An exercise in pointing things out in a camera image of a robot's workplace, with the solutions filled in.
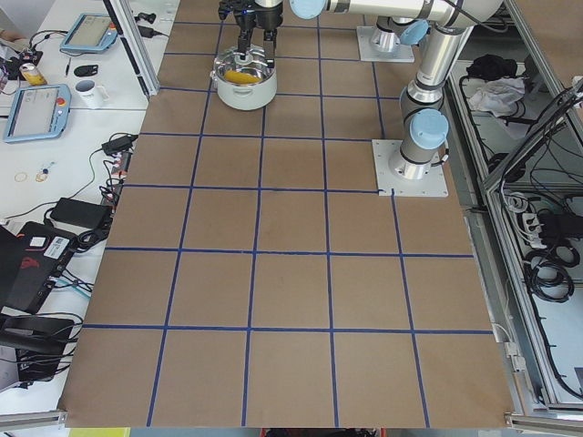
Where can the glass pot lid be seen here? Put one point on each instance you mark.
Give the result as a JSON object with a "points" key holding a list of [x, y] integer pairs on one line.
{"points": [[253, 63]]}

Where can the yellow corn cob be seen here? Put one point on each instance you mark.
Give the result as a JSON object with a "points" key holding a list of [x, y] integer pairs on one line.
{"points": [[241, 78]]}

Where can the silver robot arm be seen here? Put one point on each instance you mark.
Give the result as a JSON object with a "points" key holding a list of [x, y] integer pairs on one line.
{"points": [[425, 127], [410, 31]]}

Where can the pale green cooking pot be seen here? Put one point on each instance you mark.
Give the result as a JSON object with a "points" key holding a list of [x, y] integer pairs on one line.
{"points": [[247, 97]]}

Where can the far teach pendant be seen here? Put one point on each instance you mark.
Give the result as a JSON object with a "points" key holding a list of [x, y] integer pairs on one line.
{"points": [[91, 33]]}

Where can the teach pendant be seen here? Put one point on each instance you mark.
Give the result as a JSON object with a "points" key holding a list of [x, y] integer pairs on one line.
{"points": [[91, 33], [38, 113]]}

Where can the white mug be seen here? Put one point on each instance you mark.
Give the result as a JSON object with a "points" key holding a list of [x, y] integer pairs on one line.
{"points": [[93, 95]]}

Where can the black power adapter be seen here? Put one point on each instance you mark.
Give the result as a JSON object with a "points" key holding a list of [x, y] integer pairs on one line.
{"points": [[119, 144]]}

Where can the power strip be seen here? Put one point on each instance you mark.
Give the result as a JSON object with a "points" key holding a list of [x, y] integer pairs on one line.
{"points": [[117, 170]]}

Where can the yellow drink can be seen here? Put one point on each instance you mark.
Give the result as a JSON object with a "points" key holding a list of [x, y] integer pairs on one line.
{"points": [[32, 74]]}

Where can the near teach pendant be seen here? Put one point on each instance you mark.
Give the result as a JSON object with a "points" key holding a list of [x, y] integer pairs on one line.
{"points": [[38, 113]]}

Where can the white crumpled cloth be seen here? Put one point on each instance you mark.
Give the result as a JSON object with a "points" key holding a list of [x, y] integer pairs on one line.
{"points": [[498, 97]]}

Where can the brown paper table mat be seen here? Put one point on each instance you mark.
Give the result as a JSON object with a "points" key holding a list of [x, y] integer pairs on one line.
{"points": [[254, 277]]}

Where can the large black power brick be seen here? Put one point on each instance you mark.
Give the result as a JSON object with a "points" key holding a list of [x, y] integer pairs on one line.
{"points": [[81, 213]]}

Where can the black laptop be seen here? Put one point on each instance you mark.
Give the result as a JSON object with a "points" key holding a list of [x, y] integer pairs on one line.
{"points": [[31, 260]]}

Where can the aluminium frame post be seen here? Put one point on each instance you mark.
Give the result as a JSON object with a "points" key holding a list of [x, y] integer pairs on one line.
{"points": [[121, 14]]}

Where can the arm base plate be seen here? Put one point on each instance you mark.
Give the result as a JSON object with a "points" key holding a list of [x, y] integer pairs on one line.
{"points": [[395, 176], [376, 45]]}

